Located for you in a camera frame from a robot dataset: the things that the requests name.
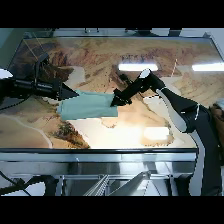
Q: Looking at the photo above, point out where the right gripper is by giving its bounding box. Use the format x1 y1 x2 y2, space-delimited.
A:
110 85 135 108

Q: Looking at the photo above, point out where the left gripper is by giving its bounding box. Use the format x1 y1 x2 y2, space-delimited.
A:
49 80 68 102

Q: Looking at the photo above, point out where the pale green T-shirt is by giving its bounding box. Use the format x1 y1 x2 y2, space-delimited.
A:
56 89 120 122

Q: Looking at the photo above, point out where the silver frame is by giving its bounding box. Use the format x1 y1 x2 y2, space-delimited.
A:
0 148 224 197

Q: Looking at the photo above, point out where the black cable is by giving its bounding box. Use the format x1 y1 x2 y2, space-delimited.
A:
0 170 28 197

